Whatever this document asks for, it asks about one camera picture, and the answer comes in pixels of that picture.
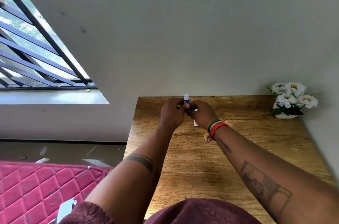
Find pale blue paper piece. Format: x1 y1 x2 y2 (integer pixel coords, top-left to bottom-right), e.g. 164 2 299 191
55 197 75 224

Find red green woven bracelets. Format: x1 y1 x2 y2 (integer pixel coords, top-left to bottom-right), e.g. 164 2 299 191
202 120 231 144

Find white flower pot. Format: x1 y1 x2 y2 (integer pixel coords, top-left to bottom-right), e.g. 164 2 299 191
273 102 298 120

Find maroon fleece garment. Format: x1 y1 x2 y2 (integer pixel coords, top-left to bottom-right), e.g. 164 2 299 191
57 198 263 224

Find pink quilted mattress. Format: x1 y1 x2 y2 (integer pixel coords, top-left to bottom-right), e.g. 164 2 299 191
0 160 113 224

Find person's right hand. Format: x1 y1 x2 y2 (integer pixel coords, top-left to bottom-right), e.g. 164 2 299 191
186 100 220 130

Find person's left hand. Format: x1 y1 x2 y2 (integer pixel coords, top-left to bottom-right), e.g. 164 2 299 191
159 97 190 132

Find person's right forearm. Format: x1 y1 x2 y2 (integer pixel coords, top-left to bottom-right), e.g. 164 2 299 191
214 126 339 224

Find person's left forearm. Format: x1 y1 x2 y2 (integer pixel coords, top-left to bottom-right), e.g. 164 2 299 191
83 126 175 224

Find white paper piece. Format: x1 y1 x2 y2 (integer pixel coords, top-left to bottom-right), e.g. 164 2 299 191
193 107 214 127

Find white artificial flowers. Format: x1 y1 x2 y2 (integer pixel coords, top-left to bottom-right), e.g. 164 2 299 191
266 82 318 116

